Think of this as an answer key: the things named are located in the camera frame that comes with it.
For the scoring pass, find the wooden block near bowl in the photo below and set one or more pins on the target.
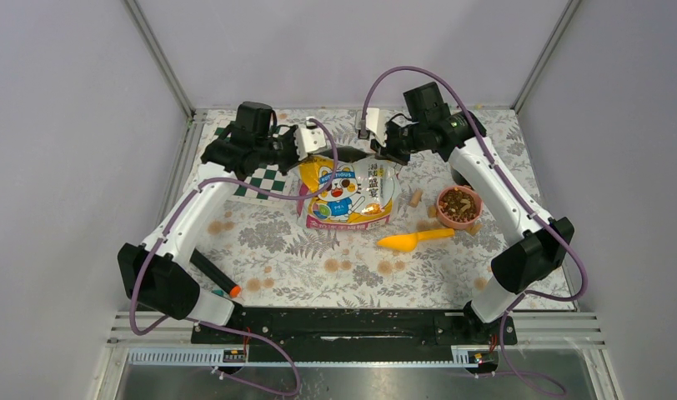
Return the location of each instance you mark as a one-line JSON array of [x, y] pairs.
[[475, 228]]

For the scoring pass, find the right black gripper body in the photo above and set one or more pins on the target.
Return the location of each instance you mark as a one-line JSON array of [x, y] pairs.
[[401, 142]]

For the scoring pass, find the black marker orange cap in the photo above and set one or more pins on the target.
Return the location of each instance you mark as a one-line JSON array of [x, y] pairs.
[[214, 273]]

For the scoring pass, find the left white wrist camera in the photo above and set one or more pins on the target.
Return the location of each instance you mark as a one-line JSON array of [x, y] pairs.
[[309, 139]]

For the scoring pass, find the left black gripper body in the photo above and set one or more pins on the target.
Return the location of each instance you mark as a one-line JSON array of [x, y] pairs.
[[283, 151]]

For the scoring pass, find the black empty bowl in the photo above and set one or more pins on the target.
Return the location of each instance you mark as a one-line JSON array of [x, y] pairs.
[[459, 179]]

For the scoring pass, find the pink bowl with kibble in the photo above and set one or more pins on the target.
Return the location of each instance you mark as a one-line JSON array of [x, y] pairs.
[[458, 207]]

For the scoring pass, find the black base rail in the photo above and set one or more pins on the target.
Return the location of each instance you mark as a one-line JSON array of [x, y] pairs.
[[336, 335]]

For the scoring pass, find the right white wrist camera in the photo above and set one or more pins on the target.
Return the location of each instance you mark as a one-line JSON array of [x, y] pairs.
[[370, 125]]

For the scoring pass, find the cat food bag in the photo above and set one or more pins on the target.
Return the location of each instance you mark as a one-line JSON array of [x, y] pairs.
[[363, 191]]

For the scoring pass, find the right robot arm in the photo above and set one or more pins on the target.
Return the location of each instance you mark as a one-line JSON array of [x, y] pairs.
[[535, 241]]

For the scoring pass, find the wooden cork cylinder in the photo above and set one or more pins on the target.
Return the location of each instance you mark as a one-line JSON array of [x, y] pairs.
[[416, 198]]

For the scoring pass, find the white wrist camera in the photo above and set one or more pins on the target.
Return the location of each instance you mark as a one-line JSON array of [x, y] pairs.
[[370, 125], [309, 139]]

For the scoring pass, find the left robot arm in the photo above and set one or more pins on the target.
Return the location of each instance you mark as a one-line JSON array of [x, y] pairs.
[[155, 273]]

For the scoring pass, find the yellow plastic scoop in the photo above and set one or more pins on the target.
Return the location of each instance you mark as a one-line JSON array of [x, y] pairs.
[[408, 242]]

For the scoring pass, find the green white chessboard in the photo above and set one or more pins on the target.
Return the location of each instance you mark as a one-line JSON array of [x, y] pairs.
[[268, 178]]

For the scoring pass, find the floral tablecloth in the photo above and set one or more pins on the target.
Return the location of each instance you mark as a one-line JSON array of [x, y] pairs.
[[278, 263]]

